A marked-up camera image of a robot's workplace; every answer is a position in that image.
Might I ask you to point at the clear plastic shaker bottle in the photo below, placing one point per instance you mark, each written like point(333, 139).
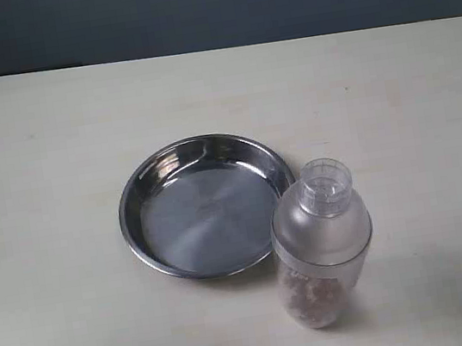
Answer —
point(321, 231)

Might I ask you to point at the round stainless steel plate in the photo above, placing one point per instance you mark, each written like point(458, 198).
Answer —
point(201, 207)

